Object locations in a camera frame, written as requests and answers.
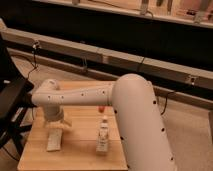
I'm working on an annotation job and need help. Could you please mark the orange carrot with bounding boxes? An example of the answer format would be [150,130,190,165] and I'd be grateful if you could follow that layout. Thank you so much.
[98,106,105,113]

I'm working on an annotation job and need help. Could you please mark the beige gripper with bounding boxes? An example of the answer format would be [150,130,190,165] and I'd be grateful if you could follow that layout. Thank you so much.
[44,119,72,136]

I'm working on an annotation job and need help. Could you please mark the black chair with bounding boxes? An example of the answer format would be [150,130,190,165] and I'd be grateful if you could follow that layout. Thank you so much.
[0,34,34,155]

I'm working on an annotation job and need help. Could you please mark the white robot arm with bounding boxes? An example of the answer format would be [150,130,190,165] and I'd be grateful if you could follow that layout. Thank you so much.
[32,74,177,171]

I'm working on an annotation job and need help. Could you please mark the white sponge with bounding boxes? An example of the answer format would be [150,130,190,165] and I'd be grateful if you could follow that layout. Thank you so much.
[46,129,62,152]

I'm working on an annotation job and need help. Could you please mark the clear plastic bottle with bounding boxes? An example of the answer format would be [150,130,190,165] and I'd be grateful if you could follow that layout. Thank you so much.
[96,116,109,155]

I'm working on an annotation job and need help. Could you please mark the black cable on wall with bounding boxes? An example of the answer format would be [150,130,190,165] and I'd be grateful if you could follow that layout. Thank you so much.
[26,40,41,80]

